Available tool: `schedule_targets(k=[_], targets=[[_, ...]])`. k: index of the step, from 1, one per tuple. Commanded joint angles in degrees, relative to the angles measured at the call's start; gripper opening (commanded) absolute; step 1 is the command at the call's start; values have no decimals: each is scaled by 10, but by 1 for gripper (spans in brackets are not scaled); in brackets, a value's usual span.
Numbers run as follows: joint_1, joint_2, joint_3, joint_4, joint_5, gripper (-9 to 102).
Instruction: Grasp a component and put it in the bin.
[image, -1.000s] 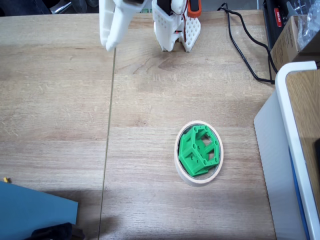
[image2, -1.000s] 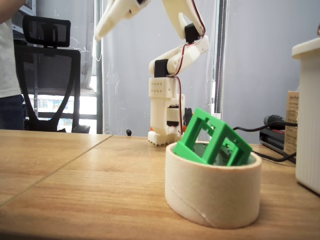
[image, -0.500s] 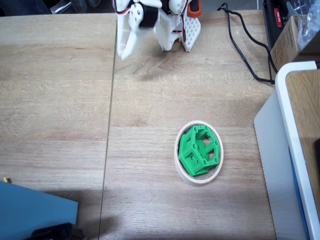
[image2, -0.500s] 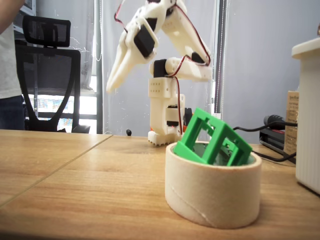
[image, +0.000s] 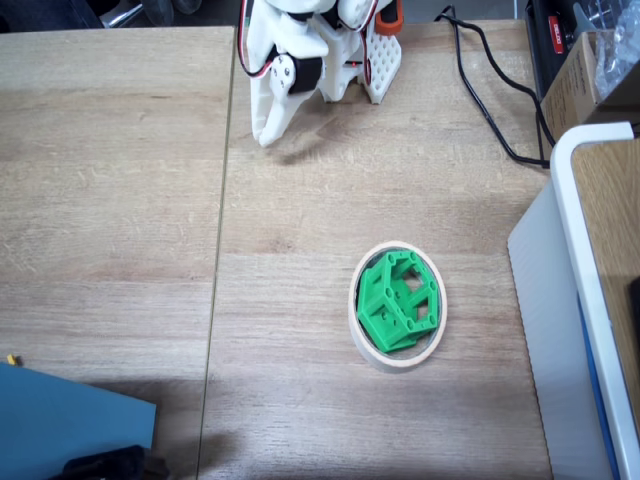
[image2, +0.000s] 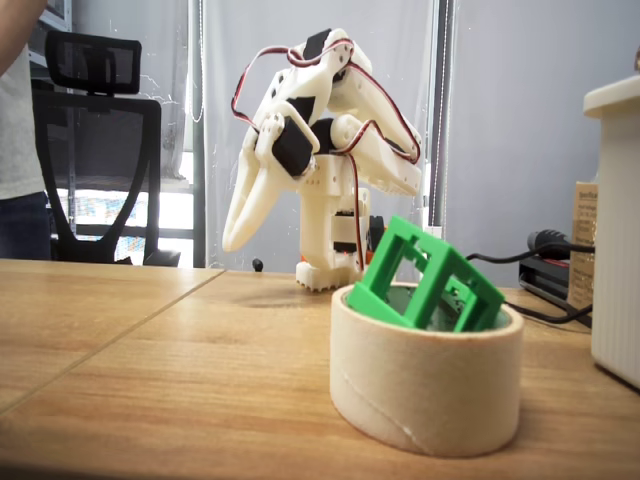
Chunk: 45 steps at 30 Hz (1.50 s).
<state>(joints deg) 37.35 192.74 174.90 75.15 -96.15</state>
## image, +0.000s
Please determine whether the green hexagonal printed component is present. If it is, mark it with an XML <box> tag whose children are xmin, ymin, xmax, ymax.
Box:
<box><xmin>355</xmin><ymin>251</ymin><xmax>441</xmax><ymax>354</ymax></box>

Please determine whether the orange and black table clamp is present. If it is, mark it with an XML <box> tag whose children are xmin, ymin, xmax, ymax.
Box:
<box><xmin>374</xmin><ymin>0</ymin><xmax>404</xmax><ymax>36</ymax></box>

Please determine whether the black mesh office chair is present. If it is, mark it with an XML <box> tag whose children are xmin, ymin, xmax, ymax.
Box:
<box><xmin>97</xmin><ymin>0</ymin><xmax>204</xmax><ymax>29</ymax></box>

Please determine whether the black power supply box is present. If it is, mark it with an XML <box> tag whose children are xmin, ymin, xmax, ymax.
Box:
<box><xmin>523</xmin><ymin>0</ymin><xmax>589</xmax><ymax>101</ymax></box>

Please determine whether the brown cardboard box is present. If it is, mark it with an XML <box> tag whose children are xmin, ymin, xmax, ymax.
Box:
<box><xmin>539</xmin><ymin>29</ymin><xmax>640</xmax><ymax>146</ymax></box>

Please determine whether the beige masking tape roll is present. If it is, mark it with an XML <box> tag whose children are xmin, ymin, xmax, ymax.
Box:
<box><xmin>347</xmin><ymin>239</ymin><xmax>448</xmax><ymax>374</ymax></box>

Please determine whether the clear plastic bag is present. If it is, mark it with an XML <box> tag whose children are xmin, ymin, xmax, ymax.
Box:
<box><xmin>592</xmin><ymin>0</ymin><xmax>640</xmax><ymax>101</ymax></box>

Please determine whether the blue sheet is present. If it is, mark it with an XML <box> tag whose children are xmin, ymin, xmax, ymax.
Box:
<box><xmin>0</xmin><ymin>362</ymin><xmax>158</xmax><ymax>480</ymax></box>

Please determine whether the black bulky item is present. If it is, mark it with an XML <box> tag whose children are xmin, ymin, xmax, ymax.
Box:
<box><xmin>62</xmin><ymin>443</ymin><xmax>171</xmax><ymax>480</ymax></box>

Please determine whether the black power cable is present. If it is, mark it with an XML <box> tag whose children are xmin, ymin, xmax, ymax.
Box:
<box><xmin>433</xmin><ymin>4</ymin><xmax>551</xmax><ymax>169</ymax></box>

